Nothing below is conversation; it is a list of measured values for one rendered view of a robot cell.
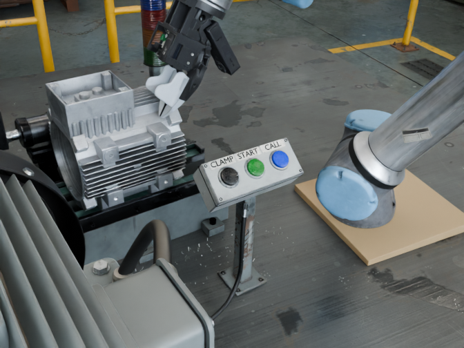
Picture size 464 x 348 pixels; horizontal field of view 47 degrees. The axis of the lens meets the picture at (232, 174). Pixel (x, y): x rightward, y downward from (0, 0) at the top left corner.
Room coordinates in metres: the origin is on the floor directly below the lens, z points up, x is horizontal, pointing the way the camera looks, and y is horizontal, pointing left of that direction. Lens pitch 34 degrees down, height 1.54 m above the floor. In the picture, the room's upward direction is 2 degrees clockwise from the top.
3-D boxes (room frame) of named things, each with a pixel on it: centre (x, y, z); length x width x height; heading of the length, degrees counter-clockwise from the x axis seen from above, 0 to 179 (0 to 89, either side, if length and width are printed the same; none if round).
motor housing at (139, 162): (0.87, 0.22, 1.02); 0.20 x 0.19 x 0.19; 125
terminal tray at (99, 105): (0.84, 0.25, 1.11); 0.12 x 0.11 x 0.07; 125
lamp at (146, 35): (1.24, 0.20, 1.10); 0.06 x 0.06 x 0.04
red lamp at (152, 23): (1.24, 0.20, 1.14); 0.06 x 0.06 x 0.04
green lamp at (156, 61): (1.24, 0.20, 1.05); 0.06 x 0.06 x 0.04
